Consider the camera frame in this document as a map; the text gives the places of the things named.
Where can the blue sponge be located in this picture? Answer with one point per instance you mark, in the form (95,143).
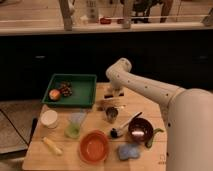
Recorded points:
(128,151)

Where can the green transparent measuring cup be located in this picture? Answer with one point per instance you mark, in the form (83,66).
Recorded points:
(74,126)

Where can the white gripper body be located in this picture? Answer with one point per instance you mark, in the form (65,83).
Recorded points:
(110,92)

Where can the red yellow apple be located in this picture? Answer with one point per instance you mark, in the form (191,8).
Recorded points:
(54,94)

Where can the green plastic tray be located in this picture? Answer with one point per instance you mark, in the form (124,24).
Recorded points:
(76,90)

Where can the dark red bowl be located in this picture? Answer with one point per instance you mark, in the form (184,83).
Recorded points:
(140,130)

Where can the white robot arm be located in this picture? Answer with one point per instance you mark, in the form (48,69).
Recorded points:
(189,118)

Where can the green pepper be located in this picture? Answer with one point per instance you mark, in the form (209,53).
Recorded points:
(149,143)

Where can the white handled brush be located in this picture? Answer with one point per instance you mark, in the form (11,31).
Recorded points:
(119,131)

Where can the orange plastic bowl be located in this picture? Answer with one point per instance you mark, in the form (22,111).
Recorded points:
(94,147)

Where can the small metal cup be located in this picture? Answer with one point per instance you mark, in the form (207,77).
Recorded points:
(111,114)

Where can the dark grape bunch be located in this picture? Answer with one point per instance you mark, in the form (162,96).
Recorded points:
(66,89)

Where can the white cup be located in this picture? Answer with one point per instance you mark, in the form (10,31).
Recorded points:
(49,119)

